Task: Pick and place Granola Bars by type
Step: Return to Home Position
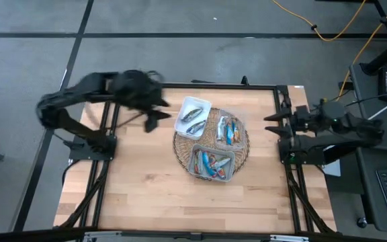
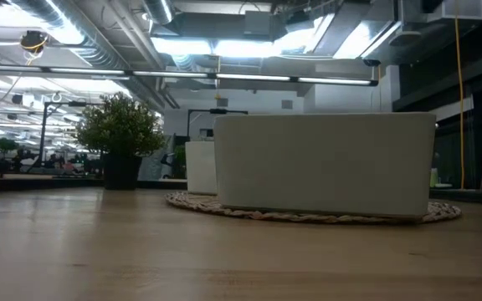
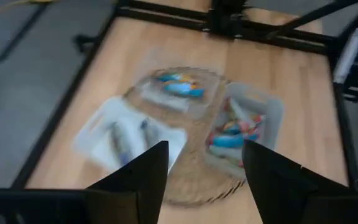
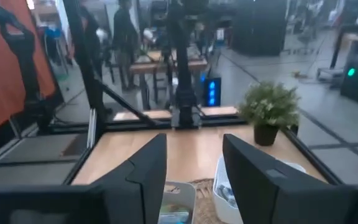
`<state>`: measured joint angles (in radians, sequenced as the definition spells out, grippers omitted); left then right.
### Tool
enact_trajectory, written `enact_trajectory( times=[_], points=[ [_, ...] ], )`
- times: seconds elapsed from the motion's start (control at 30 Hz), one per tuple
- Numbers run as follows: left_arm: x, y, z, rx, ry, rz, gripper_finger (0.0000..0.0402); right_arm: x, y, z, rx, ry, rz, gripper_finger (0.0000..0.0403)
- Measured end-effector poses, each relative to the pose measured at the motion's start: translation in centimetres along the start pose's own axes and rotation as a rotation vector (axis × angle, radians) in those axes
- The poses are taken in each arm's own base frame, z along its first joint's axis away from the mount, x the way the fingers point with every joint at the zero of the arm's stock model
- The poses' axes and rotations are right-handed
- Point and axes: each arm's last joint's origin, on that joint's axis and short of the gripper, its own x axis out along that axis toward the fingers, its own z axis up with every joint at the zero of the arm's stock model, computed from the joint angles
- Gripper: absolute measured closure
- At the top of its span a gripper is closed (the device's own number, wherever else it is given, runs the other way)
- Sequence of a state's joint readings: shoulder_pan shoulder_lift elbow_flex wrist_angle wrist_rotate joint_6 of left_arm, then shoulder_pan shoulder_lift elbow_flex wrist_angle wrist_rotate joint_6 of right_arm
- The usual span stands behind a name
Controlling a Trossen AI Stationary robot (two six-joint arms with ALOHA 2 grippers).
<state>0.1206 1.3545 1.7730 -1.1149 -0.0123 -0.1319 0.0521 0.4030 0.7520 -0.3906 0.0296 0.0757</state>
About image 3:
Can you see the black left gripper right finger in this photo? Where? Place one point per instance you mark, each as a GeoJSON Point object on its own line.
{"type": "Point", "coordinates": [278, 183]}

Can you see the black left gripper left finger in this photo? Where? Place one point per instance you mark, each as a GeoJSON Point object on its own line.
{"type": "Point", "coordinates": [141, 183]}

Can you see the blue orange granola bar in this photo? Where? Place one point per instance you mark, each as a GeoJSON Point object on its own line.
{"type": "Point", "coordinates": [183, 89]}

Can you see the blue granola bar red end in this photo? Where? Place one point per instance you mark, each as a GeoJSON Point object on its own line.
{"type": "Point", "coordinates": [179, 77]}

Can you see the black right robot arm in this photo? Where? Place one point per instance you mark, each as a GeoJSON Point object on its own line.
{"type": "Point", "coordinates": [227, 15]}

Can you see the round woven mat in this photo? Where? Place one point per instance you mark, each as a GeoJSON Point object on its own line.
{"type": "Point", "coordinates": [197, 174]}

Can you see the white plastic bin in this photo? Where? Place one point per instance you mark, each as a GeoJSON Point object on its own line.
{"type": "Point", "coordinates": [104, 133]}

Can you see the grey plastic bin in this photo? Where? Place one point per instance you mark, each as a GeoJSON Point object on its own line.
{"type": "Point", "coordinates": [273, 121]}

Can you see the clear plastic bin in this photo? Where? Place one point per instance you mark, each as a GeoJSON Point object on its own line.
{"type": "Point", "coordinates": [166, 102]}

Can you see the silver frame bracket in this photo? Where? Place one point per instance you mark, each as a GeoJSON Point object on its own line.
{"type": "Point", "coordinates": [350, 56]}

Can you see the black aluminium rig frame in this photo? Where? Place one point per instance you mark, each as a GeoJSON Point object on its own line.
{"type": "Point", "coordinates": [172, 17]}

